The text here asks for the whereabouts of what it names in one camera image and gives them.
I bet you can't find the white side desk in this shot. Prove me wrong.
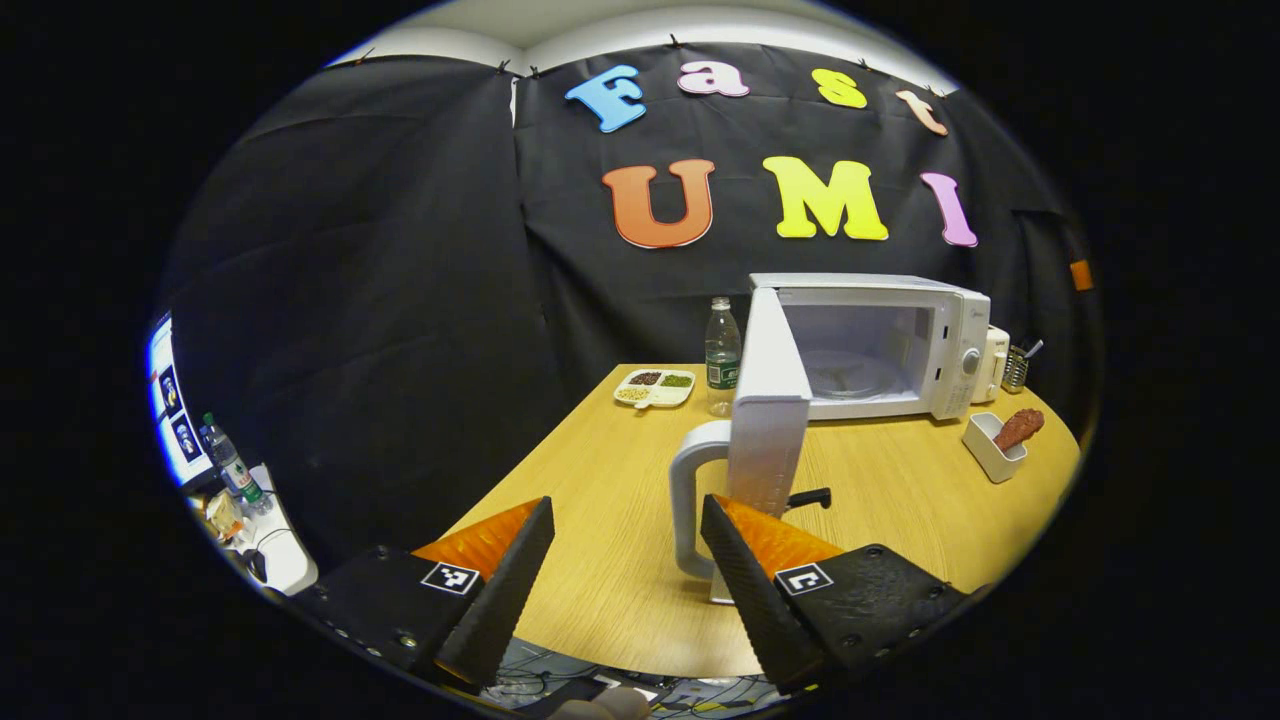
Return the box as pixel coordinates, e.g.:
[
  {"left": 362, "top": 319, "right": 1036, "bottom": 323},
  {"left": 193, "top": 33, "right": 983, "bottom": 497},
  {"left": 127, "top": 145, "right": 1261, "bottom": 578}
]
[{"left": 188, "top": 464, "right": 320, "bottom": 597}]

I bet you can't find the white rectangular container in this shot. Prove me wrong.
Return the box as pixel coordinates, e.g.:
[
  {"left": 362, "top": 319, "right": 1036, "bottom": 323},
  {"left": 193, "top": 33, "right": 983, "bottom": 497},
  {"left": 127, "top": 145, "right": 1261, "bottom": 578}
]
[{"left": 962, "top": 412, "right": 1029, "bottom": 485}]

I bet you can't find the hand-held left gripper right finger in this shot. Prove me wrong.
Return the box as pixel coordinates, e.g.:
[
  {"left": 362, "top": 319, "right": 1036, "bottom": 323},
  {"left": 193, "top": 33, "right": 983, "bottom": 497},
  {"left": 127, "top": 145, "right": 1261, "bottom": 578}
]
[{"left": 700, "top": 493, "right": 971, "bottom": 695}]

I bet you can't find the brown meat piece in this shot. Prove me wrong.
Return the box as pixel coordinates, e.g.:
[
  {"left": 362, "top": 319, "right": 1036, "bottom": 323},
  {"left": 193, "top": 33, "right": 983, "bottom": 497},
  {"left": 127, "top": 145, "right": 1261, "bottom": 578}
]
[{"left": 993, "top": 408, "right": 1045, "bottom": 453}]

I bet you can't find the black backdrop cloth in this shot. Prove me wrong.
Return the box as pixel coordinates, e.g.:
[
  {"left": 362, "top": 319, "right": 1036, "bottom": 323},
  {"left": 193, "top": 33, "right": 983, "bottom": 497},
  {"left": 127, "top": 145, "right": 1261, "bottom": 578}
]
[{"left": 160, "top": 42, "right": 1101, "bottom": 571}]

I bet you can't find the green label plastic bottle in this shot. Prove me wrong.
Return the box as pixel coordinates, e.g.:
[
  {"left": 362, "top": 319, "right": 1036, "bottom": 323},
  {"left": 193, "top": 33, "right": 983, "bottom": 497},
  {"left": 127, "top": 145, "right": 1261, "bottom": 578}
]
[{"left": 200, "top": 412, "right": 267, "bottom": 507}]

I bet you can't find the white divided food tray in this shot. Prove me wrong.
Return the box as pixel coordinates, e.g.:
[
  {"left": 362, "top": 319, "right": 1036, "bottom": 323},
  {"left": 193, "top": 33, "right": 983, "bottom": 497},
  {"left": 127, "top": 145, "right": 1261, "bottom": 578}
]
[{"left": 613, "top": 368, "right": 697, "bottom": 411}]

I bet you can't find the clear plastic water bottle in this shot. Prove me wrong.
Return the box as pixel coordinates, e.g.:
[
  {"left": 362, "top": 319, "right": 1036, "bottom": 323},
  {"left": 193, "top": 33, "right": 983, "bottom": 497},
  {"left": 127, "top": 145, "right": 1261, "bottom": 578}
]
[{"left": 705, "top": 297, "right": 743, "bottom": 418}]

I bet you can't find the computer monitor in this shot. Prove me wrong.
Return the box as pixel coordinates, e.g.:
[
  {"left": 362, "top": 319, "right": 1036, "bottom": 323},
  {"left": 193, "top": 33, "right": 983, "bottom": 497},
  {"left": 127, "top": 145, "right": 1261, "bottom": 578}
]
[{"left": 147, "top": 314, "right": 217, "bottom": 488}]

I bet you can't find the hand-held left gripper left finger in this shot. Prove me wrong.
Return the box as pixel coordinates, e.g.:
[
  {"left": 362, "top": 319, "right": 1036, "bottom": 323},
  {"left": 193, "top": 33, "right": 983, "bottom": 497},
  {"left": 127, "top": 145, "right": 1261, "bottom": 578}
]
[{"left": 295, "top": 495, "right": 557, "bottom": 691}]

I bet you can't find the white microwave oven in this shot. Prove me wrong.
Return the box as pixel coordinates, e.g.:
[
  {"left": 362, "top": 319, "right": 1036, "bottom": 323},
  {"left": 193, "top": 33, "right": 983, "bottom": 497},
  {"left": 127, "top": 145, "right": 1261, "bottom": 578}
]
[{"left": 668, "top": 272, "right": 993, "bottom": 606}]

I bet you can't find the white toaster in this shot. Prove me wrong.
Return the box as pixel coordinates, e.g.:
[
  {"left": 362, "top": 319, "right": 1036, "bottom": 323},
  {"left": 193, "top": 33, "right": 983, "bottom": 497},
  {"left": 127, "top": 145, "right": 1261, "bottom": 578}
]
[{"left": 973, "top": 325, "right": 1011, "bottom": 405}]

